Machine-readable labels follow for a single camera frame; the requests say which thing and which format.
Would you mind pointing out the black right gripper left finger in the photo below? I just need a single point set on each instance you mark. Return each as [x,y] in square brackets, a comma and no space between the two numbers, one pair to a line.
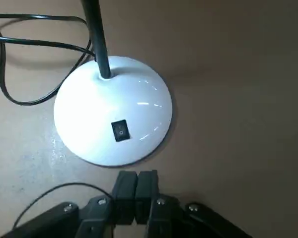
[125,193]

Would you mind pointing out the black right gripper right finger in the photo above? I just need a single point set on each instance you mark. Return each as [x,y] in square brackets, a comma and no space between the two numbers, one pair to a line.
[147,191]

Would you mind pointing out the white desk lamp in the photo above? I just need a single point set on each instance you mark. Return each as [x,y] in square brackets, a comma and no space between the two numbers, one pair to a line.
[129,99]

